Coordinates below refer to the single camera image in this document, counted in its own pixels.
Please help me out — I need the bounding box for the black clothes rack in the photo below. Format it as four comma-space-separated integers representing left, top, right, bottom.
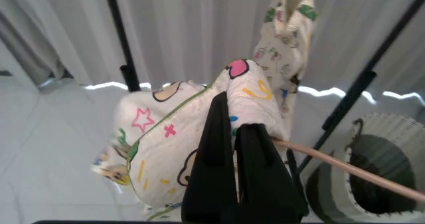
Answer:
102, 0, 425, 215

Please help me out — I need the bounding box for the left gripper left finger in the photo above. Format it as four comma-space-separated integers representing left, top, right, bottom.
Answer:
181, 91, 239, 222

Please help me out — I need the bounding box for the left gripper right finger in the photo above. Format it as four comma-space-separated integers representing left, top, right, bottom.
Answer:
235, 123, 309, 222

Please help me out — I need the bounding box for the white curtain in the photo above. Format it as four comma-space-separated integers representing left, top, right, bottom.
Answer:
0, 0, 425, 97

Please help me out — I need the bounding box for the cream printed garment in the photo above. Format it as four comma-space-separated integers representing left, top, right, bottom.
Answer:
252, 0, 319, 118
91, 59, 290, 222

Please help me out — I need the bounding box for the pink clothes hanger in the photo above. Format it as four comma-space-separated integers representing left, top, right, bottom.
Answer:
270, 137, 425, 204

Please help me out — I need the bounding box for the white laundry basket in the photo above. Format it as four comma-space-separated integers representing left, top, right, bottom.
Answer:
305, 112, 425, 223

